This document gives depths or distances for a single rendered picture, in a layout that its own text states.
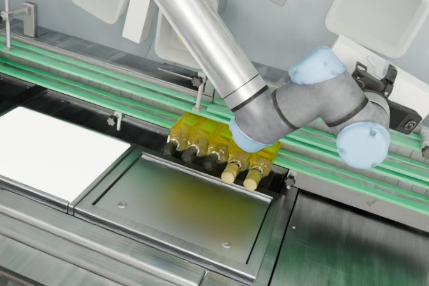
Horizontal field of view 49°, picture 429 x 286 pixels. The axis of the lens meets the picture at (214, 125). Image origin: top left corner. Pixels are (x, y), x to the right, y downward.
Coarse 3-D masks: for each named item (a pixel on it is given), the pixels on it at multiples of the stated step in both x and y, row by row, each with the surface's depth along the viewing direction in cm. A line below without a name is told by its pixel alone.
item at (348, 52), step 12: (336, 48) 98; (348, 48) 97; (360, 48) 100; (348, 60) 98; (360, 60) 97; (384, 60) 101; (372, 72) 97; (396, 84) 97; (408, 84) 96; (420, 84) 98; (396, 96) 98; (408, 96) 97; (420, 96) 96; (420, 108) 97
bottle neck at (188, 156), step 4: (192, 144) 122; (188, 148) 120; (192, 148) 120; (196, 148) 121; (184, 152) 119; (188, 152) 118; (192, 152) 119; (196, 152) 120; (184, 156) 119; (188, 156) 121; (192, 156) 118; (184, 160) 119; (188, 160) 119; (192, 160) 118
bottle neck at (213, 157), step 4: (212, 152) 121; (208, 156) 119; (212, 156) 119; (216, 156) 119; (204, 160) 118; (208, 160) 117; (212, 160) 117; (216, 160) 119; (204, 164) 118; (208, 164) 119; (212, 164) 117; (208, 168) 118; (212, 168) 117
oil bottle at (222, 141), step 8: (224, 128) 129; (216, 136) 125; (224, 136) 126; (208, 144) 123; (216, 144) 122; (224, 144) 122; (232, 144) 126; (208, 152) 122; (216, 152) 121; (224, 152) 121; (224, 160) 122
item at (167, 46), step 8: (216, 0) 134; (216, 8) 131; (160, 16) 138; (160, 24) 139; (168, 24) 143; (160, 32) 140; (168, 32) 145; (160, 40) 142; (168, 40) 147; (176, 40) 147; (160, 48) 144; (168, 48) 147; (176, 48) 148; (184, 48) 147; (160, 56) 143; (168, 56) 143; (176, 56) 143; (184, 56) 144; (192, 56) 145; (184, 64) 142; (192, 64) 141
